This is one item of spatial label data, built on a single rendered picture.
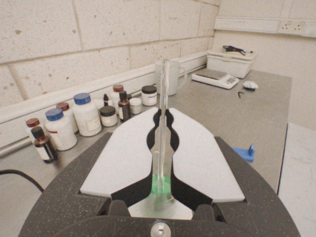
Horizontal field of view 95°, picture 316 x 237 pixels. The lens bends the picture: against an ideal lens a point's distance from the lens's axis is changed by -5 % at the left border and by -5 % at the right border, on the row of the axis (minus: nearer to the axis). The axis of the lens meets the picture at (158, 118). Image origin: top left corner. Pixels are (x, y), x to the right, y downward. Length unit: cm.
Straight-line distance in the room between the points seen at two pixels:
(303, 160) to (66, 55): 81
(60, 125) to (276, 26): 142
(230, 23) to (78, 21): 118
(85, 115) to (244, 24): 133
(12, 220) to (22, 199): 4
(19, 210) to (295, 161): 69
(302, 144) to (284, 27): 96
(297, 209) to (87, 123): 57
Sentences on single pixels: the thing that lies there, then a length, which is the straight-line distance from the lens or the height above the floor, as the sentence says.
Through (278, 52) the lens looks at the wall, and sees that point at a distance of 152.
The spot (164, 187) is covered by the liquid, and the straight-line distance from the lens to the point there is 24.
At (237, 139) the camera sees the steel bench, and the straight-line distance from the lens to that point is 56.
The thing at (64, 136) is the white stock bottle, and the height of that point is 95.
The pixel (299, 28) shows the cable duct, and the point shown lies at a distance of 145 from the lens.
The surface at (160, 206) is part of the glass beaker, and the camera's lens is 20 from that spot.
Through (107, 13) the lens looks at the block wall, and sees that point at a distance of 71.
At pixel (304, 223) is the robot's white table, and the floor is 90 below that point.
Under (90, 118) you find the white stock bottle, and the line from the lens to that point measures 51.
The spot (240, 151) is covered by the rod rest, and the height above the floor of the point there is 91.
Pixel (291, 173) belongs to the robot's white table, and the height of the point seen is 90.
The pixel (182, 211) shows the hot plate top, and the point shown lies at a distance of 26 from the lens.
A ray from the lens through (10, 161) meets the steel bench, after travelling 58.
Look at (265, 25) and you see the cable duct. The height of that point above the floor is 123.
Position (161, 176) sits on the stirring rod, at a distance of 18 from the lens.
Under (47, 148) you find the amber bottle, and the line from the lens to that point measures 49.
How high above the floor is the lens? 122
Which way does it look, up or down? 33 degrees down
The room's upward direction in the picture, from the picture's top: 1 degrees clockwise
